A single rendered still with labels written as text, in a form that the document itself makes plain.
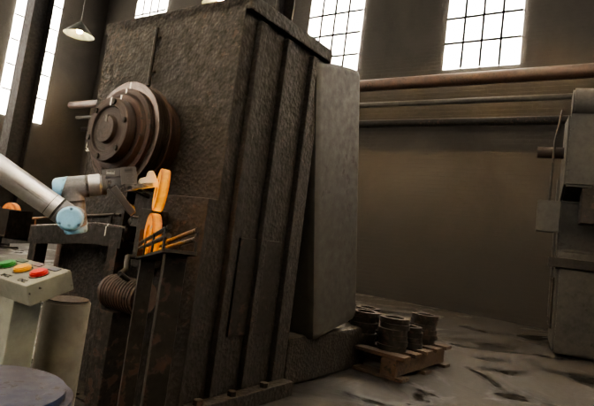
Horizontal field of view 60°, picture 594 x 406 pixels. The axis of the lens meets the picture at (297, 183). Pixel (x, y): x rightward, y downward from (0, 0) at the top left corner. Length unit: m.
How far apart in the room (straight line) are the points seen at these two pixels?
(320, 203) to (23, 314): 1.69
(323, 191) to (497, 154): 5.35
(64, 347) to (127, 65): 1.62
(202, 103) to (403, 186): 6.17
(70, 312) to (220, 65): 1.24
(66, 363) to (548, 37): 7.56
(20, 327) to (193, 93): 1.31
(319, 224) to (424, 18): 6.57
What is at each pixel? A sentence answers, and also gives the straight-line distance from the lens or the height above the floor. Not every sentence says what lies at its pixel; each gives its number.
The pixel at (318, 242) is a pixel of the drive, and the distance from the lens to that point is 2.73.
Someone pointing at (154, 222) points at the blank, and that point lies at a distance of 1.82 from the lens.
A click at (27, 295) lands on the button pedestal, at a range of 1.31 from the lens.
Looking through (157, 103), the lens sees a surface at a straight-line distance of 2.27.
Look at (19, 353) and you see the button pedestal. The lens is 1.42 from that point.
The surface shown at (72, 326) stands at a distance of 1.51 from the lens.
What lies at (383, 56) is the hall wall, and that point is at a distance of 8.97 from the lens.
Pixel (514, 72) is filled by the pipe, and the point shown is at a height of 3.21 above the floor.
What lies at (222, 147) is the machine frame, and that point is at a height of 1.09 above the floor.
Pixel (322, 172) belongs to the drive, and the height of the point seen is 1.11.
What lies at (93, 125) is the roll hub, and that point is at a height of 1.13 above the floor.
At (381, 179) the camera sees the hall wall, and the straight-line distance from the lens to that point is 8.37.
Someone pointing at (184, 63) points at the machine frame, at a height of 1.48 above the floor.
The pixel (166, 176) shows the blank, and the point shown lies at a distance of 1.84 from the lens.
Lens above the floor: 0.77
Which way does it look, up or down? 6 degrees up
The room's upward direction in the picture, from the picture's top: 7 degrees clockwise
